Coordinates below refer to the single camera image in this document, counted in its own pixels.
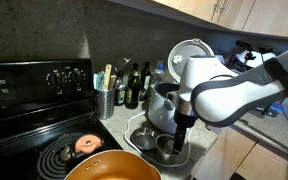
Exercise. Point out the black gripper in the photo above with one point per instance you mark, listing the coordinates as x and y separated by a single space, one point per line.
183 121

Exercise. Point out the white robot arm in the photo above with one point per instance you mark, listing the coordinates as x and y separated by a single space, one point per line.
217 96

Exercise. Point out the small silver pot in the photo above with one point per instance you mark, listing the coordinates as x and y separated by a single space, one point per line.
164 145

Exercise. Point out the orange interior cooking pot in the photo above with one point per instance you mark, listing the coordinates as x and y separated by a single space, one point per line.
114 165

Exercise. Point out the white rice cooker lid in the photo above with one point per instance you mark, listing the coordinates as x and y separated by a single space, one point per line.
181 52

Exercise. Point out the clear plastic water bottle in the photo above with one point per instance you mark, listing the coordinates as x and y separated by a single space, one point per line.
159 74

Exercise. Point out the green olive oil bottle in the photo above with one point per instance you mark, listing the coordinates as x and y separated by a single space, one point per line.
133 87

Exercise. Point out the dark wine bottle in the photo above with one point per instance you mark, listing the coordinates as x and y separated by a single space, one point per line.
145 81

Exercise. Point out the perforated steel utensil holder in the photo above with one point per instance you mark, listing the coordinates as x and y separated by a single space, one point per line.
104 104

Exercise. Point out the wooden spatula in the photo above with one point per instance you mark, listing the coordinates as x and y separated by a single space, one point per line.
108 68

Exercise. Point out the black electric stove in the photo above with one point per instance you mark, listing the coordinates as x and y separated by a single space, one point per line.
46 107

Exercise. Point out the wire mesh strainer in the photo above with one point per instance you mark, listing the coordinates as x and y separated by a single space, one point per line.
121 62

